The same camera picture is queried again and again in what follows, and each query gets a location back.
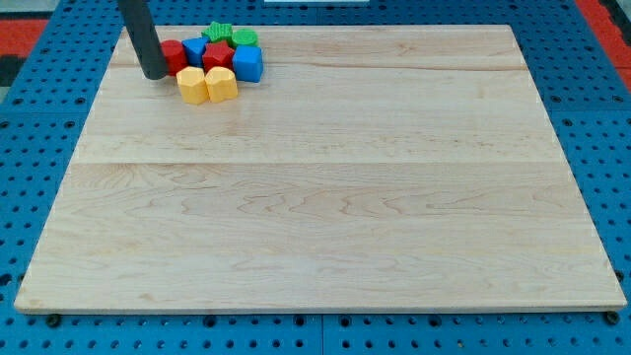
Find red circle block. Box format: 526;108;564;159
161;39;188;76

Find green circle block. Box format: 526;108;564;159
232;28;258;48

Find yellow hexagon block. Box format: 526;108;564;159
176;66;209;105

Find wooden board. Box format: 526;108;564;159
14;25;627;315

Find yellow heart block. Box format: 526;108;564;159
205;66;239;103

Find blue cube block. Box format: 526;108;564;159
233;45;263;83

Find red star block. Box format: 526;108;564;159
202;40;235;72

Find green star block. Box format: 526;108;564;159
201;21;233;46

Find blue triangle block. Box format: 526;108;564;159
181;36;209;68

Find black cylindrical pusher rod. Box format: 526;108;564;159
117;0;169;80

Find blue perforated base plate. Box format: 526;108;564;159
1;1;630;354

